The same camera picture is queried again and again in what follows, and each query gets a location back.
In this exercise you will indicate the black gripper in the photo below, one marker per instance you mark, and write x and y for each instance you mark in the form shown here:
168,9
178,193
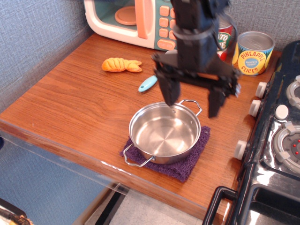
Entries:
197,62

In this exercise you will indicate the orange black object corner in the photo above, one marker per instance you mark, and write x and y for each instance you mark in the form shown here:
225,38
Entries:
12,215

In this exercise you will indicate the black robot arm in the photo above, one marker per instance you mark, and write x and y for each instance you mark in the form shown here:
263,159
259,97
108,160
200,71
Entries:
200,15

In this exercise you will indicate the orange microwave turntable plate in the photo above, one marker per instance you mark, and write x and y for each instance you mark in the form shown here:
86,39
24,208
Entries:
126,16

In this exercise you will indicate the toy microwave oven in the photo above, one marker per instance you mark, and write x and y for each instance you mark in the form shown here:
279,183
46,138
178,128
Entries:
145,23

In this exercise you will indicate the small steel pot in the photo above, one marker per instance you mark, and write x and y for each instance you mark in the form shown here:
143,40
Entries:
163,134

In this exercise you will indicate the pineapple slices can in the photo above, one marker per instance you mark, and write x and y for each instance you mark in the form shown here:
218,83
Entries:
253,52

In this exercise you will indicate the black toy stove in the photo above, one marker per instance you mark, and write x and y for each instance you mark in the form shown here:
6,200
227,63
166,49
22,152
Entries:
268,191

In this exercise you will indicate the orange plush croissant toy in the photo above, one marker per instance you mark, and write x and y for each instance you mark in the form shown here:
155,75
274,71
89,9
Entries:
121,64

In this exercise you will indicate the white teal toy spoon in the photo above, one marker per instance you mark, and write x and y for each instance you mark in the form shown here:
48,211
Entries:
149,82

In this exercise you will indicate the tomato sauce can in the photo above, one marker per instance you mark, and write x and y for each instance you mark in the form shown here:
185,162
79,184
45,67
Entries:
224,37

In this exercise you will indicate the purple folded towel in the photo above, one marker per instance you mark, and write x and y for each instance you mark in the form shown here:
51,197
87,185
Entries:
180,170

